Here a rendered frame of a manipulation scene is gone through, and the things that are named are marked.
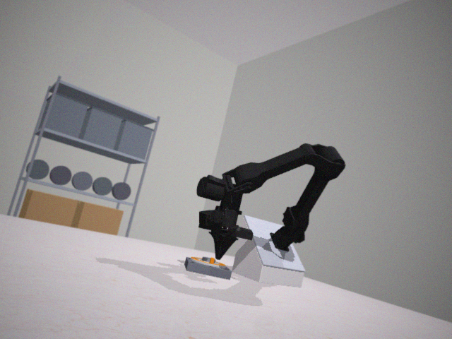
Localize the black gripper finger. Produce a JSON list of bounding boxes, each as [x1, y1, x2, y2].
[[209, 232, 219, 259], [217, 234, 238, 260]]

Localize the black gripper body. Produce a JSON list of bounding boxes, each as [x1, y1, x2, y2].
[[198, 203, 254, 241]]

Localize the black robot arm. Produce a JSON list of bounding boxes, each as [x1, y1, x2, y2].
[[196, 143, 345, 251]]

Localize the orange round plate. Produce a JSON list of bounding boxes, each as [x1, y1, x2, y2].
[[190, 257, 226, 268]]

